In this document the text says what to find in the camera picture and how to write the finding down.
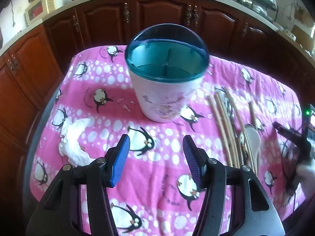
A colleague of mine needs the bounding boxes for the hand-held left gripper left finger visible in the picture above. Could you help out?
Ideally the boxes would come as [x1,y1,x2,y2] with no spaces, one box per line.
[26,135,131,236]

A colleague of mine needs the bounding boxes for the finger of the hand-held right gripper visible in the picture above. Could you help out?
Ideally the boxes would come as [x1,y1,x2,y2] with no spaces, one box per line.
[273,121,311,145]
[286,138,311,195]

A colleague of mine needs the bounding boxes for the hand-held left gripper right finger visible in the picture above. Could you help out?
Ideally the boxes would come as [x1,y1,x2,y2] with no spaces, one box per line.
[183,135,286,236]

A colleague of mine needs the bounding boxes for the white ceramic spoon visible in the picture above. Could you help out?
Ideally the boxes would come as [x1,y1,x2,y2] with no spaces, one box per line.
[244,124,262,171]

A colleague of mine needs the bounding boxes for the metal fork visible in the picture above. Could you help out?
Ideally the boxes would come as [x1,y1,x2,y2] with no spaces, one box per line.
[226,96,238,138]
[225,97,249,154]

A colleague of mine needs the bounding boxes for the white utensil holder teal rim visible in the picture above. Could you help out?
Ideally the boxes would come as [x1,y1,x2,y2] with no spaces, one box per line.
[125,24,210,123]

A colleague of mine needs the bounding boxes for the pink penguin print blanket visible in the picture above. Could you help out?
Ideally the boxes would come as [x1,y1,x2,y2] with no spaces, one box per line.
[29,45,306,236]

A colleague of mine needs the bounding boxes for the crumpled white tissue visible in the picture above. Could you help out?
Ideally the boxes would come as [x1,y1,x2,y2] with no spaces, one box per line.
[58,118,95,166]

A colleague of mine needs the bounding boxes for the wooden cutting board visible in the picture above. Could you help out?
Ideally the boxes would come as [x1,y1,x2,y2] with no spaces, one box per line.
[292,24,313,48]

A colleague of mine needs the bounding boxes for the black dish rack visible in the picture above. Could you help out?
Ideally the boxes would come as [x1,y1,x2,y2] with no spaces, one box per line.
[237,0,279,19]

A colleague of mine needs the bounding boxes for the wooden lower kitchen cabinets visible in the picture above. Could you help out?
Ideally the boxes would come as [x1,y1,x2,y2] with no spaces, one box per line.
[0,0,315,177]

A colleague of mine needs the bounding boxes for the cream microwave oven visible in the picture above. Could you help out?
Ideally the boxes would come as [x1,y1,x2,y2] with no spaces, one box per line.
[25,0,62,25]

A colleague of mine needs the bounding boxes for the dark wall hanging with cord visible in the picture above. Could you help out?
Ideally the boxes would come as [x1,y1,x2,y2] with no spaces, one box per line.
[9,0,16,28]

